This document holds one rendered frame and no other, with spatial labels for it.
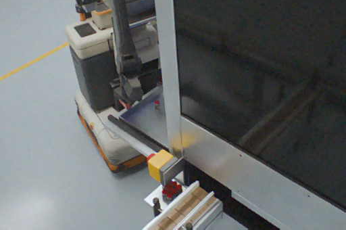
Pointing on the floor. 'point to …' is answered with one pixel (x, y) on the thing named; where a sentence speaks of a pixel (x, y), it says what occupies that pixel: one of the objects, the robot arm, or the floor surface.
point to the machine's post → (169, 63)
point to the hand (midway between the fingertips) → (128, 108)
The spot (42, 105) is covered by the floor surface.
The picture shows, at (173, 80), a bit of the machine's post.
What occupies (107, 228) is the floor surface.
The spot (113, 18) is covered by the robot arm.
